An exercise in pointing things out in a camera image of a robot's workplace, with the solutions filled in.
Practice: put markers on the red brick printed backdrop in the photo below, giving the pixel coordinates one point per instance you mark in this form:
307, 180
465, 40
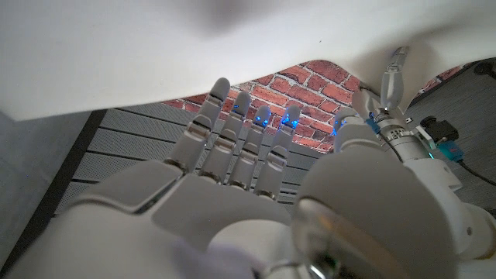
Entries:
306, 89

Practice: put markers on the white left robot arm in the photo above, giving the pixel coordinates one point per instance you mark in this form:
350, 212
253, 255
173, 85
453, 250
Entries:
457, 201

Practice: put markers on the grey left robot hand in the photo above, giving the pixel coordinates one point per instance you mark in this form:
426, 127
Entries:
392, 89

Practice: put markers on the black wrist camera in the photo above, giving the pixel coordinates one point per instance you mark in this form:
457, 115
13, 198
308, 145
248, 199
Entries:
441, 133

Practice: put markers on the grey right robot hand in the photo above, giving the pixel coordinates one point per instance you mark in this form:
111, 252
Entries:
217, 224

